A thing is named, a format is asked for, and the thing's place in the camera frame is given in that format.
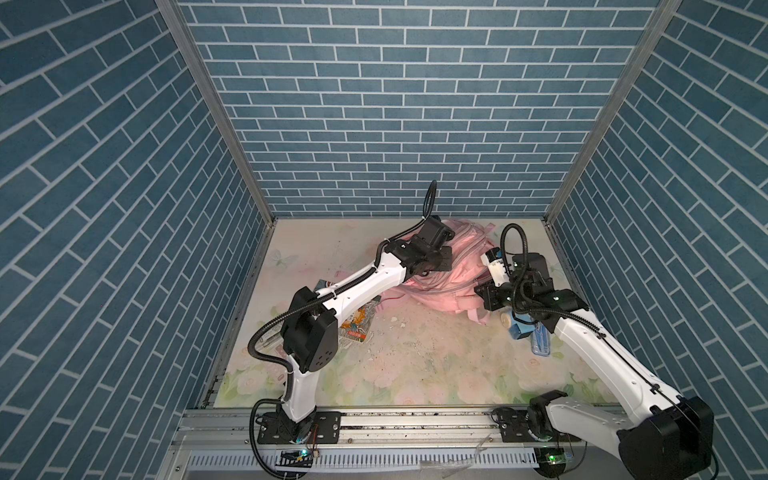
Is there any aluminium front rail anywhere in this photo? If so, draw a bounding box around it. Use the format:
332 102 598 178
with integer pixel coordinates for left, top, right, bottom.
158 406 605 479

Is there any left corner aluminium post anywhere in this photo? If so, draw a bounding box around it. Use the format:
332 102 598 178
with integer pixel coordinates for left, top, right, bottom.
156 0 275 228

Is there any blue pencil case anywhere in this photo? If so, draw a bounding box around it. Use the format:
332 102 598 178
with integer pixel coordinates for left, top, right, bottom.
529 324 551 357

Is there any left black corrugated cable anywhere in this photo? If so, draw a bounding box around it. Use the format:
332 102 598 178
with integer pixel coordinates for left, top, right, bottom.
247 179 439 480

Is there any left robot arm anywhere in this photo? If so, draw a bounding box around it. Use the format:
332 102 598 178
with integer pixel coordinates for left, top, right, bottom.
281 216 455 424

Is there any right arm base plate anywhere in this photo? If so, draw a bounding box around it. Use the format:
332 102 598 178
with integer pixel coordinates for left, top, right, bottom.
490 406 581 443

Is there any corner aluminium post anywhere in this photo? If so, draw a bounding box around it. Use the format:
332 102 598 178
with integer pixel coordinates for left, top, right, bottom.
543 0 682 229
156 0 275 228

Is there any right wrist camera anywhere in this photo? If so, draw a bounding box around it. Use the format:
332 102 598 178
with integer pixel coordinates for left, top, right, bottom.
481 247 509 287

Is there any colourful illustrated book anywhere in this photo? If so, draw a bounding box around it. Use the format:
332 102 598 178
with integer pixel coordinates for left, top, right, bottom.
338 295 381 343

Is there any white pink calculator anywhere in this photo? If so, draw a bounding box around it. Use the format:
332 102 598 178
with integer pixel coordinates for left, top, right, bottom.
257 327 282 352

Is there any right corner aluminium post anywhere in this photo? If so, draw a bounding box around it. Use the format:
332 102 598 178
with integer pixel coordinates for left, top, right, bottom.
543 0 682 229

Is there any blue box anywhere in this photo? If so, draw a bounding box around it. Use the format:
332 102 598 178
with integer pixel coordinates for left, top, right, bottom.
508 312 535 340

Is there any pink student backpack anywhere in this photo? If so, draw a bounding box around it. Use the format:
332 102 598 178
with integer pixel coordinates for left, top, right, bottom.
377 219 496 325

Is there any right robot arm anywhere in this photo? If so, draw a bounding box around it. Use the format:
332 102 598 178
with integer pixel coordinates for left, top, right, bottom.
475 248 719 479

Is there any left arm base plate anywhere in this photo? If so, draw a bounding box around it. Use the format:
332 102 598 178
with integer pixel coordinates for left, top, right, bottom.
257 409 342 445

